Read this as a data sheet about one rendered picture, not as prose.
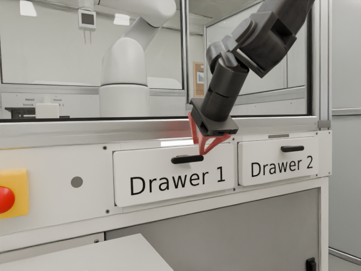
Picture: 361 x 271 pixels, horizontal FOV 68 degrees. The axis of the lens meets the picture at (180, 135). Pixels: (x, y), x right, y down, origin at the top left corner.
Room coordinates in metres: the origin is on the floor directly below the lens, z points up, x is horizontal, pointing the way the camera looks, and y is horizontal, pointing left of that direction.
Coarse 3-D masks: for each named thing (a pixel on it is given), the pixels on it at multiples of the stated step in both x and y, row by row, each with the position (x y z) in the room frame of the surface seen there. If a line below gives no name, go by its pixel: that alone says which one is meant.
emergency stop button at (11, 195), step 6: (0, 186) 0.40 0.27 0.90; (0, 192) 0.39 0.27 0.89; (6, 192) 0.39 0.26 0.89; (12, 192) 0.40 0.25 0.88; (0, 198) 0.38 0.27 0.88; (6, 198) 0.39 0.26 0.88; (12, 198) 0.39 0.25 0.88; (0, 204) 0.38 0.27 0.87; (6, 204) 0.39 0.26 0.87; (12, 204) 0.40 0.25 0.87; (0, 210) 0.39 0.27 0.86; (6, 210) 0.39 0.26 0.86
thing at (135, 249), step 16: (112, 240) 0.50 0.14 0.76; (128, 240) 0.50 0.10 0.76; (144, 240) 0.50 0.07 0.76; (48, 256) 0.44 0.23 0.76; (64, 256) 0.44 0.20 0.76; (80, 256) 0.44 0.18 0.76; (96, 256) 0.44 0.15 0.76; (112, 256) 0.44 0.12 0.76; (128, 256) 0.44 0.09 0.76; (144, 256) 0.44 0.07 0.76; (160, 256) 0.44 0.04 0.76
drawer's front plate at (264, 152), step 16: (240, 144) 0.67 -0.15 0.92; (256, 144) 0.68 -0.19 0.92; (272, 144) 0.71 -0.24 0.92; (288, 144) 0.73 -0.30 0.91; (304, 144) 0.76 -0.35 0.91; (240, 160) 0.67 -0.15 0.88; (256, 160) 0.68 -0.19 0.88; (272, 160) 0.71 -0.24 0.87; (288, 160) 0.73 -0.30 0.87; (304, 160) 0.76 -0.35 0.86; (240, 176) 0.67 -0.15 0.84; (256, 176) 0.68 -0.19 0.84; (272, 176) 0.71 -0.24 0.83; (288, 176) 0.73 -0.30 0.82
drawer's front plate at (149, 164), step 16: (224, 144) 0.64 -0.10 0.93; (128, 160) 0.53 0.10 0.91; (144, 160) 0.54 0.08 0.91; (160, 160) 0.56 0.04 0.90; (208, 160) 0.62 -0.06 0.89; (224, 160) 0.64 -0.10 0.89; (128, 176) 0.53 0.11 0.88; (144, 176) 0.54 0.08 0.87; (160, 176) 0.56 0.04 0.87; (176, 176) 0.58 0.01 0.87; (192, 176) 0.60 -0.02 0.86; (208, 176) 0.62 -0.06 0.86; (224, 176) 0.64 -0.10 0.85; (128, 192) 0.53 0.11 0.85; (144, 192) 0.54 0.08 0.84; (160, 192) 0.56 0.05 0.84; (176, 192) 0.58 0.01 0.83; (192, 192) 0.60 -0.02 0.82
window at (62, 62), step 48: (0, 0) 0.47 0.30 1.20; (48, 0) 0.50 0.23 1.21; (96, 0) 0.54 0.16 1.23; (144, 0) 0.59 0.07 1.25; (192, 0) 0.64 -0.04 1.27; (240, 0) 0.70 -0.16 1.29; (0, 48) 0.47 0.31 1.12; (48, 48) 0.50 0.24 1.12; (96, 48) 0.54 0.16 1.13; (144, 48) 0.58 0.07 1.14; (192, 48) 0.64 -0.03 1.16; (0, 96) 0.46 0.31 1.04; (48, 96) 0.50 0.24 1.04; (96, 96) 0.54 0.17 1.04; (144, 96) 0.58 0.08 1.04; (192, 96) 0.64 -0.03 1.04; (240, 96) 0.70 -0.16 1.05; (288, 96) 0.78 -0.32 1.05
